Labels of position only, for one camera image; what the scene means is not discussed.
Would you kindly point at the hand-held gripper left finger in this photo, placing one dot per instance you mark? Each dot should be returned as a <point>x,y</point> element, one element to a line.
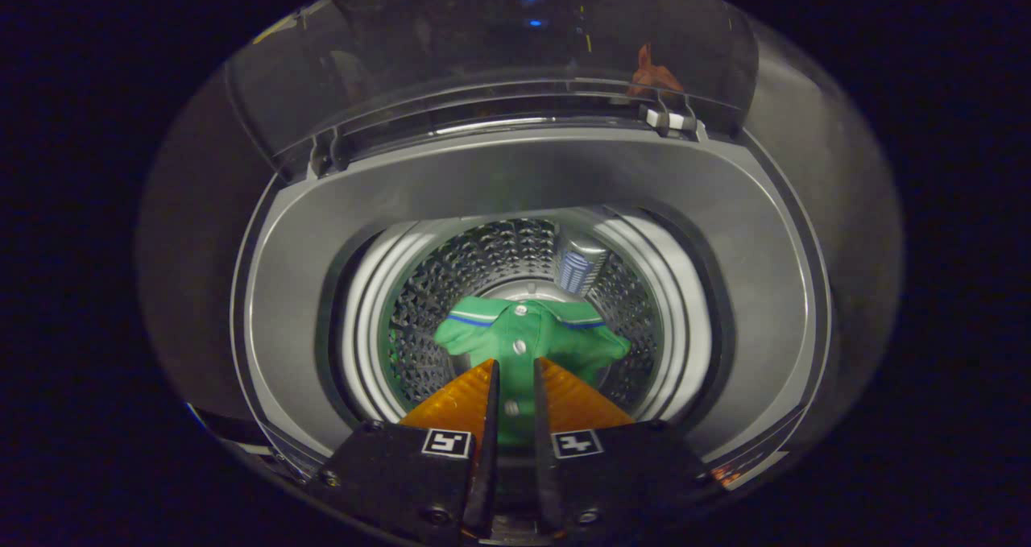
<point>487,466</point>

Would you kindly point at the green polo shirt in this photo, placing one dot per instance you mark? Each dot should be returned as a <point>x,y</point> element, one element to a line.
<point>532,337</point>

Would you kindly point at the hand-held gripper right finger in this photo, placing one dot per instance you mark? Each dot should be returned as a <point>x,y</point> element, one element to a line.
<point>546,466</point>

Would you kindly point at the grey washing machine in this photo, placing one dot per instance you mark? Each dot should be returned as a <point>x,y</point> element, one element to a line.
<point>564,176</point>

